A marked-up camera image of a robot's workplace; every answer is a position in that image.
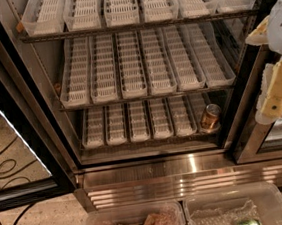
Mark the steel fridge base grille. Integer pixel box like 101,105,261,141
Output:
74,153,282,211

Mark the left clear plastic bin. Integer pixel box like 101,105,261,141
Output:
83,201,186,225

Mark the metal shelf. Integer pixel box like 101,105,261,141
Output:
58,85,234,112
81,133,217,156
19,9,259,43

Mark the right clear plastic bin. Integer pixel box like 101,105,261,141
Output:
183,182,282,225

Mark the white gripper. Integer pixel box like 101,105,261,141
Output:
245,0,282,119

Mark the top metal shelf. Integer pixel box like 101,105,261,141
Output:
19,9,259,43

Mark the orange soda can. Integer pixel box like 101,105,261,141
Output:
200,104,221,131

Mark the bottom metal shelf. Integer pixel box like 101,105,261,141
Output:
81,133,217,156

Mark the middle metal shelf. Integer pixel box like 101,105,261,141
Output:
58,85,234,112

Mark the open glass fridge door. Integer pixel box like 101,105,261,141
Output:
0,32,78,214

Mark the clear plastic bin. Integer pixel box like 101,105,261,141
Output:
83,201,186,225
183,182,282,225

